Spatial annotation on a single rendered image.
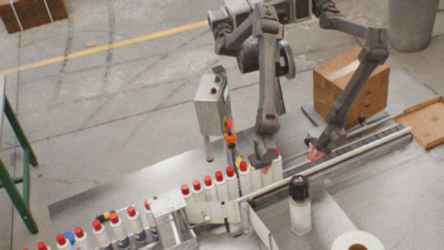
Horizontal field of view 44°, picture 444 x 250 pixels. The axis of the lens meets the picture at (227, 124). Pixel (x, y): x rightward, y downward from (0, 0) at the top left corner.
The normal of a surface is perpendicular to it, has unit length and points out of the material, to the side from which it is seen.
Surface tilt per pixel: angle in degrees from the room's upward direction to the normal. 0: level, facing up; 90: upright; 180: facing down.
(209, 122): 90
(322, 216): 0
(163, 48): 0
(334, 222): 0
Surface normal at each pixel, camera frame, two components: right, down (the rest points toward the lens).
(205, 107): -0.19, 0.67
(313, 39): -0.12, -0.74
